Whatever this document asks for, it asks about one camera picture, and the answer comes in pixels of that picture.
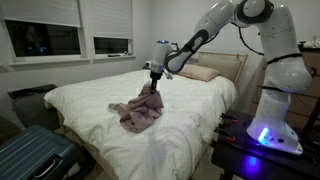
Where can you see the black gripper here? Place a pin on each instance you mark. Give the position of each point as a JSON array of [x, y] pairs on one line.
[[155, 76]]

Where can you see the mauve button-up shirt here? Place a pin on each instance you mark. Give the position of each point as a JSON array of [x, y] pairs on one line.
[[143, 113]]

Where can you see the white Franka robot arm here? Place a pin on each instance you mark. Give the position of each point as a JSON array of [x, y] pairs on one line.
[[283, 73]]

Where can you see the dark grey cushion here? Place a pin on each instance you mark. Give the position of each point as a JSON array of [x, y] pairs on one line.
[[146, 68]]

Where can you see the white bed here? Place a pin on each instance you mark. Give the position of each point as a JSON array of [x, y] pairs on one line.
[[116, 83]]

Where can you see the beige pillow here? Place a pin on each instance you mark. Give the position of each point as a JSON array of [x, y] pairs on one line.
[[200, 72]]

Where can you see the black remote control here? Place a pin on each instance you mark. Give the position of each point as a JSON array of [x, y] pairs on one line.
[[114, 55]]

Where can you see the small dark window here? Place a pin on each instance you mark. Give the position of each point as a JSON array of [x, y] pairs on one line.
[[110, 45]]

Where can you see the beige padded wooden headboard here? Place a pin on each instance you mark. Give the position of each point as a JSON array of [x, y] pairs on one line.
[[226, 65]]

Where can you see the narrow white roller blind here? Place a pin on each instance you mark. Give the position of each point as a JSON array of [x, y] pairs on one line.
[[110, 18]]

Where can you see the beige bed base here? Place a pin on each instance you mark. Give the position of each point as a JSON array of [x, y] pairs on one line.
[[86, 150]]

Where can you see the large dark window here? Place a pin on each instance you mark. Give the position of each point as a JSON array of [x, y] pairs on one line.
[[43, 38]]

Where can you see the black storage bin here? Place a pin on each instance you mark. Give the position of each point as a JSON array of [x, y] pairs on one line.
[[30, 103]]

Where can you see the black robot table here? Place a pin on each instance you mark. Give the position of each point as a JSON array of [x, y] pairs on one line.
[[266, 163]]

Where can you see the wide white roller blind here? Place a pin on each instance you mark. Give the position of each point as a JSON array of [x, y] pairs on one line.
[[40, 11]]

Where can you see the blue ribbed hard suitcase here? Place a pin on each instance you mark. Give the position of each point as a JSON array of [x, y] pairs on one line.
[[30, 150]]

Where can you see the black tripod leg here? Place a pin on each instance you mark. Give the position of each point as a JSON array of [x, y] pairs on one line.
[[311, 115]]

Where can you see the wooden dresser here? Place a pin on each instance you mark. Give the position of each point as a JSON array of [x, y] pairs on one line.
[[316, 86]]

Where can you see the white clutter on dresser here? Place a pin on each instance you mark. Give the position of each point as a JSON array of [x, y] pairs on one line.
[[313, 43]]

